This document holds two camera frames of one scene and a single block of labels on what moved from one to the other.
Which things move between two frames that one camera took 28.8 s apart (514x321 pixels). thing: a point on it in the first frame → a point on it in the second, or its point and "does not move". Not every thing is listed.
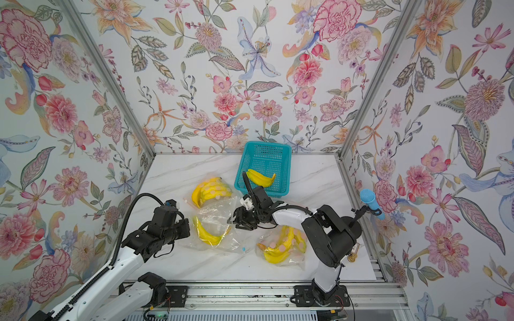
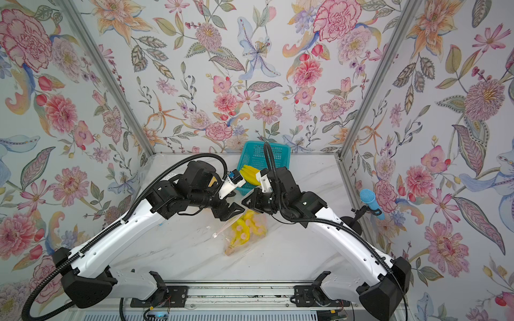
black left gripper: (185, 223) → (221, 210)
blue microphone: (368, 196) does not move
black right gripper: (241, 213) → (259, 196)
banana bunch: (291, 239) → (248, 224)
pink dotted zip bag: (283, 246) → (244, 231)
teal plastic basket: (268, 158) does not move
